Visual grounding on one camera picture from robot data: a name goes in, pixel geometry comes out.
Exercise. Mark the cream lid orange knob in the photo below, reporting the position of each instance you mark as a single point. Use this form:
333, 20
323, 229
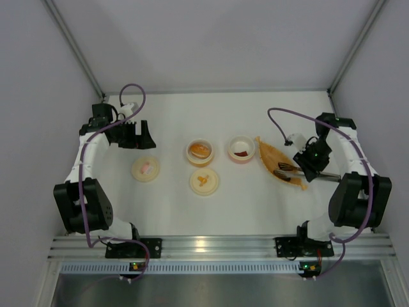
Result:
204, 181

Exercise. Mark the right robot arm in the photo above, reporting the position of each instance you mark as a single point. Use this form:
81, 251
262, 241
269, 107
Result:
361, 196

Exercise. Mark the orange bread roll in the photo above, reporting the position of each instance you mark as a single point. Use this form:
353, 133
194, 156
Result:
200, 151

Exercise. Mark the left aluminium frame post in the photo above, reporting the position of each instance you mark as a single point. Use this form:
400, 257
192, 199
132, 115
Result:
57, 17

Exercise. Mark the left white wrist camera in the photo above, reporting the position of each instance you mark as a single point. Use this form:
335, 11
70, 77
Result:
127, 110

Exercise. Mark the metal tongs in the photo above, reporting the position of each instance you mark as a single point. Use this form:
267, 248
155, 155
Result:
295, 172

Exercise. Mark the cream lid pink knob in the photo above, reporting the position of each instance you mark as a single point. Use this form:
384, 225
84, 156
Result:
145, 169

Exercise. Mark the yellow lunch bowl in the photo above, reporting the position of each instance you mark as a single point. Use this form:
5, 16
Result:
200, 163

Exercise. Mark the right aluminium frame post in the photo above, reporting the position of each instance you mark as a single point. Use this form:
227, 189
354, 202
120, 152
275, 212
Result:
357, 44

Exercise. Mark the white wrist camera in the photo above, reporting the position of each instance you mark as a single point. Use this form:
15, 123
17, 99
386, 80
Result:
297, 140
127, 110

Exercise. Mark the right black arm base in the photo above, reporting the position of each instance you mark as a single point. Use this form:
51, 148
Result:
294, 247

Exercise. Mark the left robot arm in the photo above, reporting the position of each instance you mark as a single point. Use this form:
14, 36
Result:
83, 205

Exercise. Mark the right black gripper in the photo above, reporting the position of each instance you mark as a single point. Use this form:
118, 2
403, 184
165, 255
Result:
308, 167

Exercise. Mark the slotted cable duct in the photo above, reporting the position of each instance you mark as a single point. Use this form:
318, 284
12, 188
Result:
190, 267

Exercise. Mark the aluminium mounting rail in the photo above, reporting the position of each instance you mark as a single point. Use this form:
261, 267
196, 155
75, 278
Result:
369, 246

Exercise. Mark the red sausage piece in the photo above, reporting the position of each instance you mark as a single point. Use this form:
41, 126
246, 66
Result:
241, 154

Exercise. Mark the boat-shaped woven basket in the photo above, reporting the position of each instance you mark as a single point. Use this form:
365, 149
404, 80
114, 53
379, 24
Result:
271, 157

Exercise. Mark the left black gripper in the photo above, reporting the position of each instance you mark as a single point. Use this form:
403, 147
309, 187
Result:
135, 135

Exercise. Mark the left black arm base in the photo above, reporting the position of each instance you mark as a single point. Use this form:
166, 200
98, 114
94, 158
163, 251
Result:
128, 250

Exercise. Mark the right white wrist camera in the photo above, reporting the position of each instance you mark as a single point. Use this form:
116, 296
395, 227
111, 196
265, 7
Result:
297, 140

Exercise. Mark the aluminium frame post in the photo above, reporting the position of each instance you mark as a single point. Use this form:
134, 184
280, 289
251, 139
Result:
357, 44
57, 17

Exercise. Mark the pink lunch bowl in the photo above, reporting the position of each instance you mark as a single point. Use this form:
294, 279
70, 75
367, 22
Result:
239, 144

